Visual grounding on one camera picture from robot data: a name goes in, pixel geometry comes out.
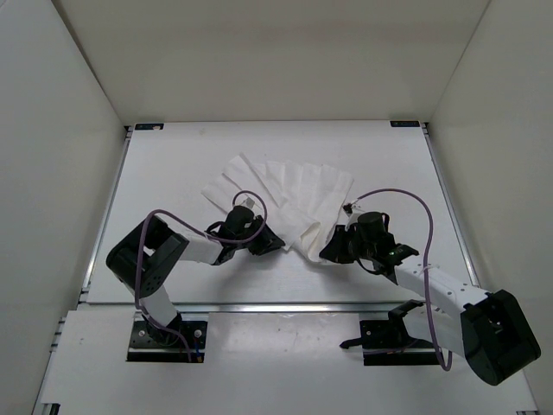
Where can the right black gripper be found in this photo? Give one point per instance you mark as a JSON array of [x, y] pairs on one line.
[[334, 251]]

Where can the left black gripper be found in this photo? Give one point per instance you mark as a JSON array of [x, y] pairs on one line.
[[268, 241]]

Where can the white pleated skirt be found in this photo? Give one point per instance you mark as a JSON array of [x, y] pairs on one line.
[[303, 199]]

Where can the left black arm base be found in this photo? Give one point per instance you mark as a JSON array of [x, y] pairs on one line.
[[151, 345]]

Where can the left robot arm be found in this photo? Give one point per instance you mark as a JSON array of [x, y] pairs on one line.
[[143, 259]]

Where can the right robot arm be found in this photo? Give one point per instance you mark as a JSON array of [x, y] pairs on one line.
[[488, 329]]

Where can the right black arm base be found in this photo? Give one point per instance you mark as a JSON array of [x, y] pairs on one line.
[[385, 342]]

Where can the right blue corner label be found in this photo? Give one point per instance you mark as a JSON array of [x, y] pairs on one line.
[[404, 124]]

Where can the blue corner label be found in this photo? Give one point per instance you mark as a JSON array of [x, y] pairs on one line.
[[149, 126], [404, 124]]

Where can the left blue corner label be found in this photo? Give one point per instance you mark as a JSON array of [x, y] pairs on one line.
[[149, 126]]

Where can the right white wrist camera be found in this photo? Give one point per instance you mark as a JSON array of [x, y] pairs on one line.
[[353, 212]]

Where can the aluminium front table rail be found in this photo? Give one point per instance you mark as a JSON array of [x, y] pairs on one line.
[[286, 308]]

